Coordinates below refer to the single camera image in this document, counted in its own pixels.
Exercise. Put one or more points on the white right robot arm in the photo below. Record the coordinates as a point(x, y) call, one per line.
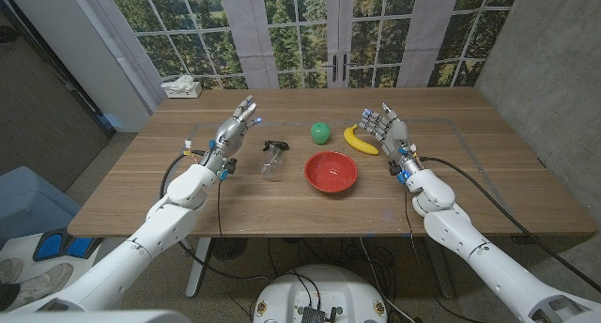
point(493, 266)

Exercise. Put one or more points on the grey white sneaker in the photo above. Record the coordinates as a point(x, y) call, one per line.
point(42, 283)
point(9, 270)

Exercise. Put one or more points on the light blue storage bin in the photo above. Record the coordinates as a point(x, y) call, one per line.
point(28, 205)

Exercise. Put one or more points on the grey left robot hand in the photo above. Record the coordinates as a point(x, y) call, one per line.
point(230, 135)

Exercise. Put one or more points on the printed window forest backdrop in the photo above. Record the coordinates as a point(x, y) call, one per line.
point(286, 41)

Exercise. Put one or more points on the white table leg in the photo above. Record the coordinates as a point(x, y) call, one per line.
point(196, 276)

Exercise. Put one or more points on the green apple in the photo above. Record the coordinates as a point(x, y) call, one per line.
point(320, 133)

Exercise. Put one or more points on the white robot torso shell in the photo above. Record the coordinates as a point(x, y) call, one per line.
point(94, 317)

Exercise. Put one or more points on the yellow banana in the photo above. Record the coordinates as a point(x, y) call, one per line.
point(359, 143)

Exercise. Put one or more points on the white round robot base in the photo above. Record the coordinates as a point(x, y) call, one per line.
point(324, 285)

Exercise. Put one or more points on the white tissue box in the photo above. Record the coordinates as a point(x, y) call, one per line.
point(183, 90)

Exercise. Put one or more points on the red bowl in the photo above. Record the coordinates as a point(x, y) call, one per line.
point(331, 173)

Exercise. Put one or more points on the white floor platform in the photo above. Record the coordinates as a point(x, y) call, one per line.
point(19, 248)

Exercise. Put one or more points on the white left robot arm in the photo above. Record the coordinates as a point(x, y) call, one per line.
point(155, 229)

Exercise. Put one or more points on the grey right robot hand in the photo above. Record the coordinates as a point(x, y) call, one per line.
point(392, 133)

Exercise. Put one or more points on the black round fan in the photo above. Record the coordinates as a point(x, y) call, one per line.
point(230, 248)

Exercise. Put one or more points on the clear spray bottle black trigger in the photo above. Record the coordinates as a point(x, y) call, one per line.
point(277, 146)

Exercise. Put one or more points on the grey table leg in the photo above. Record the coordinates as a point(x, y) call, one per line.
point(441, 276)

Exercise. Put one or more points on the blue and black pad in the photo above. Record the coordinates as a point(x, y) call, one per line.
point(49, 245)

